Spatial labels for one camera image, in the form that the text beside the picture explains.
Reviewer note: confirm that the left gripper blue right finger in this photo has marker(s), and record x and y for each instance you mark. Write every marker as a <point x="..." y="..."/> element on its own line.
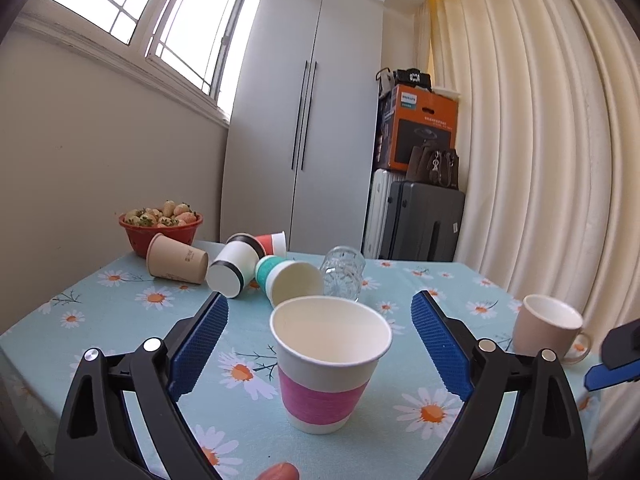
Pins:
<point x="544" y="439"/>

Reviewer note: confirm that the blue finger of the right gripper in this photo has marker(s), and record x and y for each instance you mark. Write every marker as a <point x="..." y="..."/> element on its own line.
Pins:
<point x="619" y="356"/>

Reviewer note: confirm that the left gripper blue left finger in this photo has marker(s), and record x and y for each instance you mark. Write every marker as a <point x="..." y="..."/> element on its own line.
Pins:
<point x="96" y="437"/>

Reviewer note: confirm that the pink sleeved paper cup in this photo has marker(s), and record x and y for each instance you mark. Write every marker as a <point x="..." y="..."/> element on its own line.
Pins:
<point x="327" y="351"/>

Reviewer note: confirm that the beige paper cup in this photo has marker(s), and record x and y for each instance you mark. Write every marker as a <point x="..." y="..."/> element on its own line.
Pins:
<point x="172" y="260"/>

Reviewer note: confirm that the black banded white paper cup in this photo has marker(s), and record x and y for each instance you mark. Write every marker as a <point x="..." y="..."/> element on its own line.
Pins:
<point x="234" y="267"/>

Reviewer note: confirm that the teal paper cup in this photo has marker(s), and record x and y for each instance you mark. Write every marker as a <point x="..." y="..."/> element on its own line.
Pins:
<point x="282" y="279"/>

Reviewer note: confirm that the clear glass cup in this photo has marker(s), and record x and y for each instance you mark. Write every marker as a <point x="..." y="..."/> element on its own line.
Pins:
<point x="342" y="272"/>

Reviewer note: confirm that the red paper cup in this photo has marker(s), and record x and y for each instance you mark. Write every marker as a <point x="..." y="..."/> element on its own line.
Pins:
<point x="274" y="243"/>

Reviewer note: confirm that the person left hand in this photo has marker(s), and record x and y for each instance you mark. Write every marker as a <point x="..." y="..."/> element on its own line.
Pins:
<point x="282" y="471"/>

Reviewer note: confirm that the beige ceramic mug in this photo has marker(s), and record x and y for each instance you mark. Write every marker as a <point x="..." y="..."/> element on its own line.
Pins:
<point x="544" y="322"/>

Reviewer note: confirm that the red fruit bowl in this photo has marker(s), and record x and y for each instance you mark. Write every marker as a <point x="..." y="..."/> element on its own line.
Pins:
<point x="176" y="220"/>

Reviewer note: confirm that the dark grey suitcase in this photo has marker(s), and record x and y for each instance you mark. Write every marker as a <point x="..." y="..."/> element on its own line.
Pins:
<point x="422" y="222"/>

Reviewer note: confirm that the brown handbag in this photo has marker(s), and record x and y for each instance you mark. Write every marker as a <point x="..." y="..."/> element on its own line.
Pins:
<point x="431" y="166"/>

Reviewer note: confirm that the white suitcase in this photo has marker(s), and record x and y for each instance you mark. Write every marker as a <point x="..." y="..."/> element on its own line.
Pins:
<point x="377" y="210"/>

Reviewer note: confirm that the cream curtain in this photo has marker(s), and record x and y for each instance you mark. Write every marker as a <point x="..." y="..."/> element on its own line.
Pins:
<point x="548" y="140"/>

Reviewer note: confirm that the orange cardboard box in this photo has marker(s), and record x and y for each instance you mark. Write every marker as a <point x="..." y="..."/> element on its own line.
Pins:
<point x="409" y="117"/>

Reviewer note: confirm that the black bag on box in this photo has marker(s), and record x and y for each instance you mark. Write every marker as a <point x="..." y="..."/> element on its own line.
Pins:
<point x="388" y="79"/>

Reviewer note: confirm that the white tall cabinet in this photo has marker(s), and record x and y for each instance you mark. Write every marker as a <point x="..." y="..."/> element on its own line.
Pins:
<point x="301" y="135"/>

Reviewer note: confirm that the window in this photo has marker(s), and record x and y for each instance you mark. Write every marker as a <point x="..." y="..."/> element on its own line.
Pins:
<point x="197" y="44"/>

